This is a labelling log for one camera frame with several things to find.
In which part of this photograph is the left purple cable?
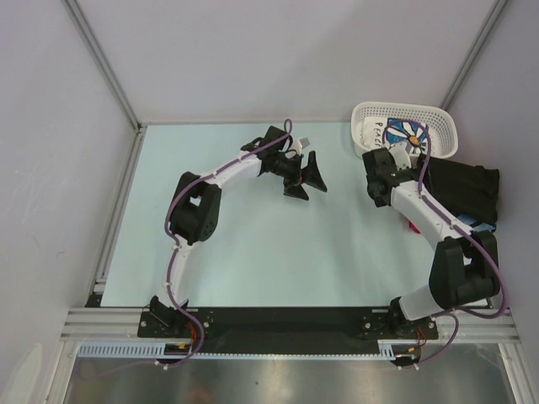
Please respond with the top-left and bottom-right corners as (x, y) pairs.
(163, 118), (294, 371)

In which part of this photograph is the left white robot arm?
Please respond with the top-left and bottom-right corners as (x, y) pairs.
(149, 120), (328, 337)

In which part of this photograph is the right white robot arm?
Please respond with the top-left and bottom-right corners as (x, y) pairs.
(362, 148), (504, 338)

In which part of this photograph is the white daisy print t-shirt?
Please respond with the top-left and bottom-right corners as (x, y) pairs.
(360, 117), (429, 156)

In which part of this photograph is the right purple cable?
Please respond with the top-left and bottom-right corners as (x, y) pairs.
(385, 120), (510, 371)

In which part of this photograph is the black printed t-shirt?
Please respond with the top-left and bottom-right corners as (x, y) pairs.
(457, 215), (496, 232)
(424, 157), (500, 226)

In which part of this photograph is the folded black printed t-shirt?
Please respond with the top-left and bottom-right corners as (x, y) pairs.
(457, 215), (496, 232)

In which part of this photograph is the aluminium corner post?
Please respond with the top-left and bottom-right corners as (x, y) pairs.
(440, 0), (512, 111)
(62, 0), (142, 131)

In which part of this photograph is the white plastic basket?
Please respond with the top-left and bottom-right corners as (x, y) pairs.
(350, 102), (458, 159)

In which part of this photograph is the purple cable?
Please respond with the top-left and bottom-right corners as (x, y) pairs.
(163, 118), (294, 371)
(385, 120), (510, 371)

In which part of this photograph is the aluminium frame rail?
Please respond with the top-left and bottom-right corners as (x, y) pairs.
(60, 307), (520, 343)

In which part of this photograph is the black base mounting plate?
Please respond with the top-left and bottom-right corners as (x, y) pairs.
(137, 306), (439, 355)

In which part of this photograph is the right aluminium corner post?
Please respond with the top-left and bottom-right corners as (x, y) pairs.
(440, 0), (512, 111)

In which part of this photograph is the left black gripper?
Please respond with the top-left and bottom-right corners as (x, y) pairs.
(270, 151), (326, 201)

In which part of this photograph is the folded red t-shirt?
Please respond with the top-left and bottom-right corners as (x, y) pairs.
(408, 221), (421, 234)

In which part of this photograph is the left aluminium corner post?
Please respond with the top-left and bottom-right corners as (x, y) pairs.
(62, 0), (142, 131)

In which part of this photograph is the white slotted cable duct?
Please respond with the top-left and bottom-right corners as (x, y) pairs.
(77, 342), (419, 362)

